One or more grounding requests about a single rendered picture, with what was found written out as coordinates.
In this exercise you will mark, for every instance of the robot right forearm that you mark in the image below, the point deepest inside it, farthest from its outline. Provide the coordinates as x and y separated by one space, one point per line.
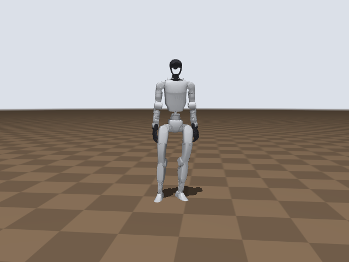
156 117

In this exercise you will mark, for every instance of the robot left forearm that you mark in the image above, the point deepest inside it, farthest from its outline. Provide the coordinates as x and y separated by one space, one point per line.
193 117

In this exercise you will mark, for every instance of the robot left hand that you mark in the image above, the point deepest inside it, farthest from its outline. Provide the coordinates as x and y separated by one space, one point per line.
195 132

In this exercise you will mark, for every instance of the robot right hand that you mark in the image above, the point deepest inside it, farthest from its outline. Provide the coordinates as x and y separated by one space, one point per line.
155 137

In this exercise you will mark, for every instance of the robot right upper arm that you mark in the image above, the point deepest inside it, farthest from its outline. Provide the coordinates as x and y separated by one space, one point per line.
158 95

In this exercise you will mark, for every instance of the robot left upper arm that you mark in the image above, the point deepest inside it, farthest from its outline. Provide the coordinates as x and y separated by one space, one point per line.
191 94

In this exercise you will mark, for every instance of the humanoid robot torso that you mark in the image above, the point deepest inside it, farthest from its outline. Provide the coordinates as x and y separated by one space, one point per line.
175 100

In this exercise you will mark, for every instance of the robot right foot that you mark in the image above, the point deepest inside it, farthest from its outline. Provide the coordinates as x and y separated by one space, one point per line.
159 197

